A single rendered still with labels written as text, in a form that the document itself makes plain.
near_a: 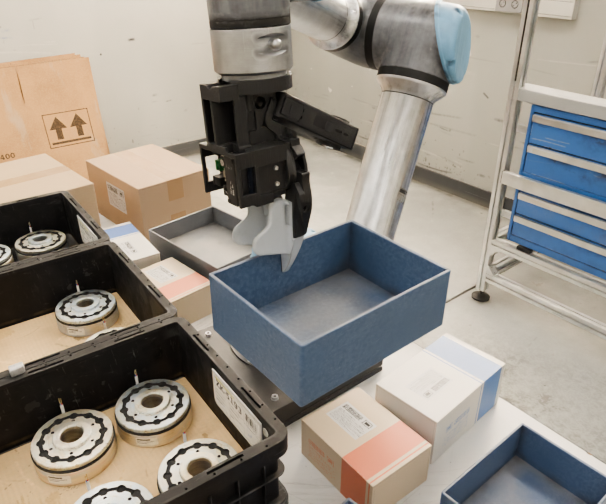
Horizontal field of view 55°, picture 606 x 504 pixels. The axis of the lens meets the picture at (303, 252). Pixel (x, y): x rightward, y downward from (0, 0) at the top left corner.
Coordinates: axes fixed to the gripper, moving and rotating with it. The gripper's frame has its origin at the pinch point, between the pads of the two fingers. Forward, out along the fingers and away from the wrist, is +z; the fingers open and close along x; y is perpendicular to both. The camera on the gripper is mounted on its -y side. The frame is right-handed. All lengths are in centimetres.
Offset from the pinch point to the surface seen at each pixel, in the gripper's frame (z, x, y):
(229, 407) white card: 23.0, -7.9, 5.6
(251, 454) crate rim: 19.3, 4.7, 9.9
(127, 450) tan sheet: 27.6, -14.7, 18.0
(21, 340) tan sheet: 25, -48, 23
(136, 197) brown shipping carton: 20, -93, -18
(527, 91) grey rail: 13, -75, -162
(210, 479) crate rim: 19.3, 4.8, 15.1
